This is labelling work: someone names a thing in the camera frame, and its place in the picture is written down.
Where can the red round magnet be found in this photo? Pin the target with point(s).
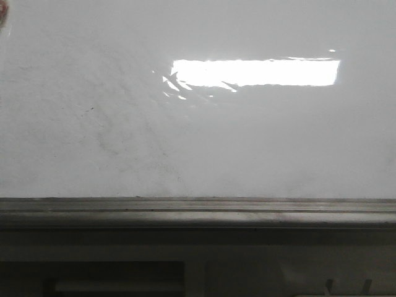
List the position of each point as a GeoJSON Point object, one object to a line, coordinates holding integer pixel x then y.
{"type": "Point", "coordinates": [4, 9]}

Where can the white whiteboard with aluminium frame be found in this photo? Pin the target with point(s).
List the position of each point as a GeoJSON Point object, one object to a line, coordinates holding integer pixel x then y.
{"type": "Point", "coordinates": [198, 113]}

